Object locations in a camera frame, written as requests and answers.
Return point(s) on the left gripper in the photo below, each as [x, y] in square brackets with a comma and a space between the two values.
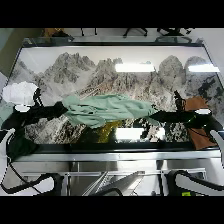
[59, 109]

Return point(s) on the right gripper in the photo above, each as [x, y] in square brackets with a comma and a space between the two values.
[163, 116]

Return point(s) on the green T-shirt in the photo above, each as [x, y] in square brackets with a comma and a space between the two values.
[110, 108]

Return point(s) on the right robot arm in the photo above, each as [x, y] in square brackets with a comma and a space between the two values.
[203, 120]

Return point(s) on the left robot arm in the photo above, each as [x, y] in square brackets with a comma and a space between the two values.
[26, 116]

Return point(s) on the white garment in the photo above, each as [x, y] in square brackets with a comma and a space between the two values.
[20, 92]

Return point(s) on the silver frame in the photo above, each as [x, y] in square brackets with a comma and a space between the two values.
[133, 156]

